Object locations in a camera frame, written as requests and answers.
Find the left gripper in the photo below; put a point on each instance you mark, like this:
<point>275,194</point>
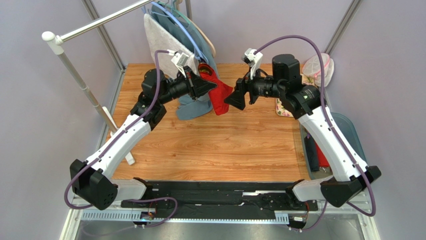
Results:
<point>196,86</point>

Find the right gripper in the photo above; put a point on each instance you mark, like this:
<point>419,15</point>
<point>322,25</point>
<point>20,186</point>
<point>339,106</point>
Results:
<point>245,91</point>

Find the red paper napkin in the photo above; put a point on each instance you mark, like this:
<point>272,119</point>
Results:
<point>217,96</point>

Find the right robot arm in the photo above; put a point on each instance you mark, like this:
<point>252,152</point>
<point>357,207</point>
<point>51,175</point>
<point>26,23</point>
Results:
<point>350,173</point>

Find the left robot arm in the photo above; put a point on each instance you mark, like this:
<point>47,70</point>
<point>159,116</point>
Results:
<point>91,179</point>

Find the red napkin in bin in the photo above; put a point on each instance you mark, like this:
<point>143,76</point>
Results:
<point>322,160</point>

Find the blue plastic hanger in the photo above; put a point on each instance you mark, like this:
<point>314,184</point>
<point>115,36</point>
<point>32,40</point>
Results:
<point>184,32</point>

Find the floral placemat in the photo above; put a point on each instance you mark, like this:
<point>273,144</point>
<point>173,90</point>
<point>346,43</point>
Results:
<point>283,112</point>

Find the white towel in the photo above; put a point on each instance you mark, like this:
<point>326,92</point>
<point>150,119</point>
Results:
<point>160,39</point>

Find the blue-grey shirt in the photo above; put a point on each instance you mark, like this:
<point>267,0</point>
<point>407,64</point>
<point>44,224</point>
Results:
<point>189,109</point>

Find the green hanger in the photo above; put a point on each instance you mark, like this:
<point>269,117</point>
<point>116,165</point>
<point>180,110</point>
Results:
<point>173,6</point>

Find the white mesh laundry bag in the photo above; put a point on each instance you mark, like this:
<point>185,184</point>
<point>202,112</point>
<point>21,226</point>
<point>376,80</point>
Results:
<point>312,68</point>

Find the wooden hanger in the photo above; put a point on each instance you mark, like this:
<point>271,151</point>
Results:
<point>206,38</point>

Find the teal plastic bin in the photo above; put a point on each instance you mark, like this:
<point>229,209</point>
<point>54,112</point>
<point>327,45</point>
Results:
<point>309,149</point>

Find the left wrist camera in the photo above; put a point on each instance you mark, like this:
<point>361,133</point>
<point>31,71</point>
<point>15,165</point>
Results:
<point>179,59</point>

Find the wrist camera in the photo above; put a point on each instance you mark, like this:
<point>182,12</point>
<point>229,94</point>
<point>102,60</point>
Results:
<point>179,59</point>
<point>253,59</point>

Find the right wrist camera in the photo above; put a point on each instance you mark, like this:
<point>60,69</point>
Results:
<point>253,59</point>

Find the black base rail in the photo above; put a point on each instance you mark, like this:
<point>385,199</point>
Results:
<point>219,200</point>

